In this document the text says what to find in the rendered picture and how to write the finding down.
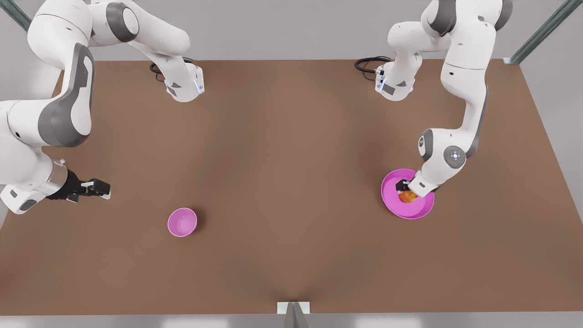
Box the pink plate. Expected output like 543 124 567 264
381 169 435 220

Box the pink bowl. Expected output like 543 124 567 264
168 208 198 237

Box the black cable loop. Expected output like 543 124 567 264
149 57 195 83
354 56 393 81

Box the silver frame post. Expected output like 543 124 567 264
502 0 583 65
0 0 32 32
277 301 311 328

